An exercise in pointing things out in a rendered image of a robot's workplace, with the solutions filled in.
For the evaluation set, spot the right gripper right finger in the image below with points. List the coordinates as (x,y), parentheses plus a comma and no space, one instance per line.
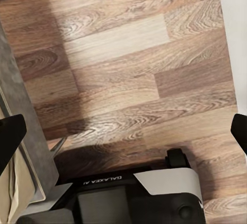
(239,130)

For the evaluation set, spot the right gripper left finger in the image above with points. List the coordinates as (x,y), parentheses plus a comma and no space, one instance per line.
(12,131)

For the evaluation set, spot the bed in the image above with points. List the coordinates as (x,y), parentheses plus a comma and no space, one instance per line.
(31,173)

